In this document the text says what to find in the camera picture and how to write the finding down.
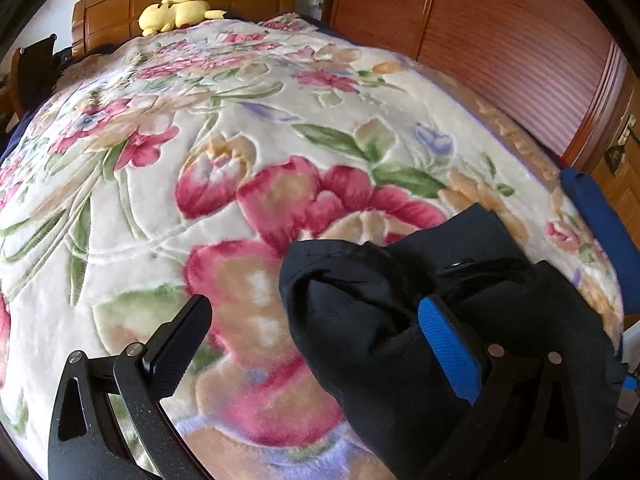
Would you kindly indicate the floral fleece blanket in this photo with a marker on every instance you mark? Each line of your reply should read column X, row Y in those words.
column 187, row 162

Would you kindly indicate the navy blue bed sheet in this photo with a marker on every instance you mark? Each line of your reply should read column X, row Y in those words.
column 609, row 230

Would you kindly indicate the wooden louvered wardrobe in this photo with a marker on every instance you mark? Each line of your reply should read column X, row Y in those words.
column 549, row 64

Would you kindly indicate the wooden chair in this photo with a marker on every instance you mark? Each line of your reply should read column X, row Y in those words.
column 32, row 75

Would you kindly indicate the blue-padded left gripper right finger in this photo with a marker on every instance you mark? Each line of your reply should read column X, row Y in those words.
column 503, row 367

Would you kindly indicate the yellow plush toy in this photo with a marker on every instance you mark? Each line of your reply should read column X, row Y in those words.
column 168, row 15

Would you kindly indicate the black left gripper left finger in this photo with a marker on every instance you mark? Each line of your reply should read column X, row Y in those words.
column 85, row 440

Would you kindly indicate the black double-breasted coat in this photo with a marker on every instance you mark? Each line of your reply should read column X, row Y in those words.
column 353, row 316

